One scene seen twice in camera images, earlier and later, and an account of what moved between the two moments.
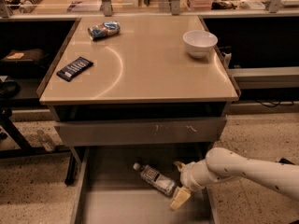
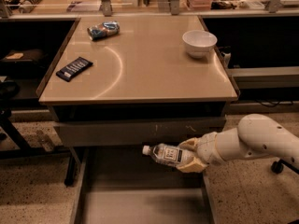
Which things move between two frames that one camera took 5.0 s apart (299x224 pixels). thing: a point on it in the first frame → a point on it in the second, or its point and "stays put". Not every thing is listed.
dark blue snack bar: [77, 66] stays put
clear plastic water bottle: [156, 179] → [167, 154]
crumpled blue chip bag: [103, 31] stays put
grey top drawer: [135, 132] stays put
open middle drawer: [111, 191] stays put
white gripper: [188, 175] → [206, 147]
